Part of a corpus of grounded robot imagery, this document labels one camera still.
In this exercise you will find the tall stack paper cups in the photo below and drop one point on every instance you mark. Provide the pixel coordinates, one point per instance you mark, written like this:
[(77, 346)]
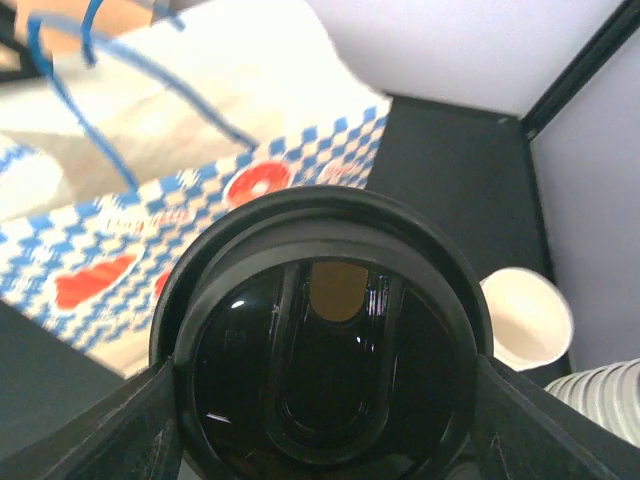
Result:
[(608, 396)]

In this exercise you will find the short stack paper cups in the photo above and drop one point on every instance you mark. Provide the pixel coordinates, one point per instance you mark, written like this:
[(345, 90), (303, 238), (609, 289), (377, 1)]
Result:
[(531, 320)]

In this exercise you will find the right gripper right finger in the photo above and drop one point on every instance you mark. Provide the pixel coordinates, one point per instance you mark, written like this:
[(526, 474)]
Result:
[(522, 432)]

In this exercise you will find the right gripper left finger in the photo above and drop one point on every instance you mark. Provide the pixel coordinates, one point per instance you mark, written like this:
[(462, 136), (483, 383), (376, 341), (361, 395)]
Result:
[(131, 434)]

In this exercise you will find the black cup lid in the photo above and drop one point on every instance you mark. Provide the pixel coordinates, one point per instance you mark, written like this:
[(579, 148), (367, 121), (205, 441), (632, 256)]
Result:
[(322, 333)]

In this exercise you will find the blue checkered paper bag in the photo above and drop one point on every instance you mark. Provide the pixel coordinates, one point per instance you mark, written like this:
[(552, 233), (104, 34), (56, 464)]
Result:
[(110, 171)]

